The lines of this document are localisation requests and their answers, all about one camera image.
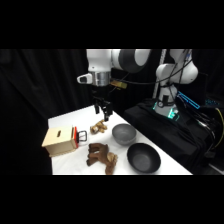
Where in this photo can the grey bowl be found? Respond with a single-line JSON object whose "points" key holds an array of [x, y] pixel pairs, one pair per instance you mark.
{"points": [[124, 134]]}

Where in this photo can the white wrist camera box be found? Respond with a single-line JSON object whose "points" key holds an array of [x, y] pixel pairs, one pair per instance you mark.
{"points": [[84, 78]]}

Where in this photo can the blue lit device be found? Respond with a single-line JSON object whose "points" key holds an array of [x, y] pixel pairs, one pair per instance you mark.
{"points": [[188, 100]]}

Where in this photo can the black curtain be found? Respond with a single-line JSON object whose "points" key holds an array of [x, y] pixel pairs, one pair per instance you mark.
{"points": [[30, 100]]}

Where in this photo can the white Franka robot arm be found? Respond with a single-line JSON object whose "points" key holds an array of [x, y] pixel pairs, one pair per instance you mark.
{"points": [[100, 60]]}

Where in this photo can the yellow tag on wrist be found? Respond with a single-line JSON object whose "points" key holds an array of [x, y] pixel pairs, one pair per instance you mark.
{"points": [[119, 84]]}

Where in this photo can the black bowl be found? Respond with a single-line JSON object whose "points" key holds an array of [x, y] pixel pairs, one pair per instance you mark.
{"points": [[143, 158]]}

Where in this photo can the striped plush tiger toy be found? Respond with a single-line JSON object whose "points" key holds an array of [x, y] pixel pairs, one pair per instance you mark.
{"points": [[98, 127]]}

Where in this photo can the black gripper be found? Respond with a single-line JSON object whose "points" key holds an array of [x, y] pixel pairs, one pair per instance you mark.
{"points": [[101, 96]]}

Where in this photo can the black robot stand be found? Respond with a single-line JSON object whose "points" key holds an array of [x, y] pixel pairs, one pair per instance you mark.
{"points": [[173, 136]]}

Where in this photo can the wooden box with red side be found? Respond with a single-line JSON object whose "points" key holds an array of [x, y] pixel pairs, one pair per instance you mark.
{"points": [[60, 140]]}

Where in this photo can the brown plush deer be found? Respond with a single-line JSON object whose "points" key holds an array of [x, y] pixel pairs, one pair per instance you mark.
{"points": [[98, 154]]}

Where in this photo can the green base light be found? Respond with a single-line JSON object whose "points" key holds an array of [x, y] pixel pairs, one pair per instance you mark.
{"points": [[171, 114]]}

